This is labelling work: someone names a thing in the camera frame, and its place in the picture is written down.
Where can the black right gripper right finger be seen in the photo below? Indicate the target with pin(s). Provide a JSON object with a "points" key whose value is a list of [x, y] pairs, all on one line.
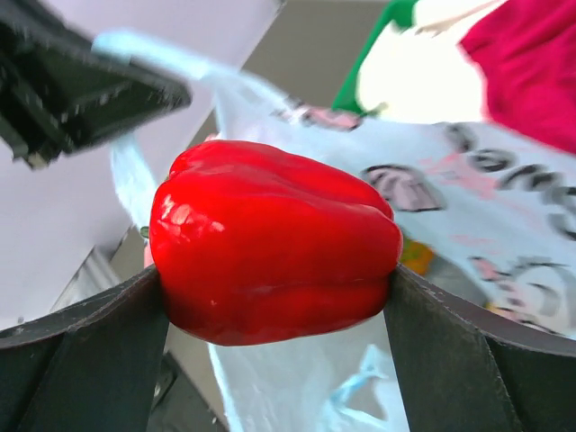
{"points": [[463, 368]]}

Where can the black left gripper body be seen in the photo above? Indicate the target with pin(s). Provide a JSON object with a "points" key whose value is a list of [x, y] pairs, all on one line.
{"points": [[59, 97]]}

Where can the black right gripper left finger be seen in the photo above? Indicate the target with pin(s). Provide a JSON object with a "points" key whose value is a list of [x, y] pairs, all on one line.
{"points": [[92, 366]]}

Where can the yellow orange mango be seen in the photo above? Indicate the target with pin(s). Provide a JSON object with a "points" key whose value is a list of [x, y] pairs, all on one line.
{"points": [[416, 256]]}

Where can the light blue cartoon plastic bag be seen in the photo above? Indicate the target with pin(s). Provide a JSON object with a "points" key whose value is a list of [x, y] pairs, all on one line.
{"points": [[498, 209]]}

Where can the red bell pepper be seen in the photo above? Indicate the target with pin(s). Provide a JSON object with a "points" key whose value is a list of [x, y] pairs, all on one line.
{"points": [[255, 245]]}

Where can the white cloth in tray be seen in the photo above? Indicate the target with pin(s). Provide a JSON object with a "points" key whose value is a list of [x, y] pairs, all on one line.
{"points": [[421, 74]]}

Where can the red crumpled cloth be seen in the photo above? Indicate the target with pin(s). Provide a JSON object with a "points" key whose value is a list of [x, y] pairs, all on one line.
{"points": [[526, 51]]}

